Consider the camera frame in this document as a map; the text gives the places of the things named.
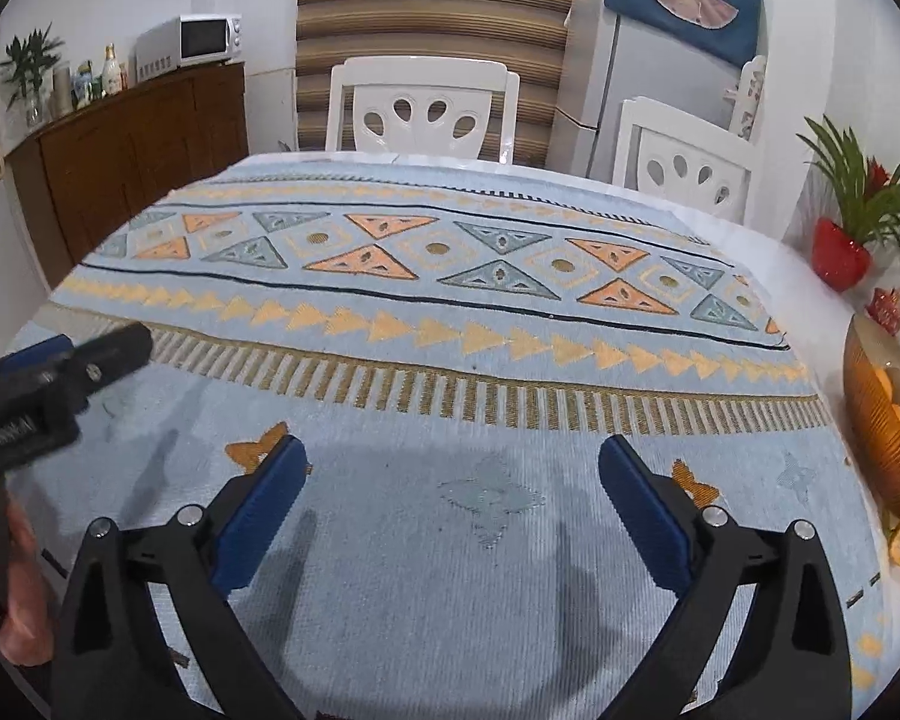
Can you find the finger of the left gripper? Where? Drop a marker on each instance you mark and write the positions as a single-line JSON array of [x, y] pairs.
[[103, 361], [47, 353]]

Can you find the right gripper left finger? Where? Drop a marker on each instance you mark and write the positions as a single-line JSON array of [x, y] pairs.
[[111, 659]]

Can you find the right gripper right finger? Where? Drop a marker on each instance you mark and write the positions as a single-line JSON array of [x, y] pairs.
[[791, 659]]

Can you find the person left hand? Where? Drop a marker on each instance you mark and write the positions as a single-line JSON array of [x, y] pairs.
[[26, 634]]

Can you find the dark wooden sideboard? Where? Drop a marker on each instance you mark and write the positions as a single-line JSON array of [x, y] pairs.
[[79, 179]]

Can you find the amber ribbed glass bowl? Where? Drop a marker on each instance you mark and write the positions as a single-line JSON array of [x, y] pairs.
[[871, 373]]

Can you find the white bottle on sideboard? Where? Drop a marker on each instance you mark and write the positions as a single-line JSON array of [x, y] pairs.
[[112, 76]]

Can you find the green plant in vase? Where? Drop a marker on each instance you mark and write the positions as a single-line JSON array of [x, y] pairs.
[[26, 61]]

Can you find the white microwave oven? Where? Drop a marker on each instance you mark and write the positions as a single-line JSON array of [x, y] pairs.
[[187, 41]]

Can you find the blue patterned table mat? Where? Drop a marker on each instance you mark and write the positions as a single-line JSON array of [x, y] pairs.
[[452, 349]]

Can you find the red lidded tea cup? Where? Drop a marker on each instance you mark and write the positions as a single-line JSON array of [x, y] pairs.
[[884, 308]]

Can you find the white chair left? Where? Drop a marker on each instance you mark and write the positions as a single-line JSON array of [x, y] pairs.
[[412, 104]]

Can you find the white chair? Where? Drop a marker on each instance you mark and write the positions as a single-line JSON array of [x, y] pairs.
[[412, 104], [672, 155]]

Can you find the red potted green plant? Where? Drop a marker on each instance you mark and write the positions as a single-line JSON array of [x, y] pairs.
[[867, 197]]

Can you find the white chair right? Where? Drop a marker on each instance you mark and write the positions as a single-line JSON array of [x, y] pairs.
[[672, 155]]

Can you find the striped window blind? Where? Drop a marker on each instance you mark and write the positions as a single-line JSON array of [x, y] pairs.
[[529, 36]]

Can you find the white refrigerator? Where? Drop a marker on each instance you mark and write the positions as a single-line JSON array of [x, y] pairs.
[[609, 58]]

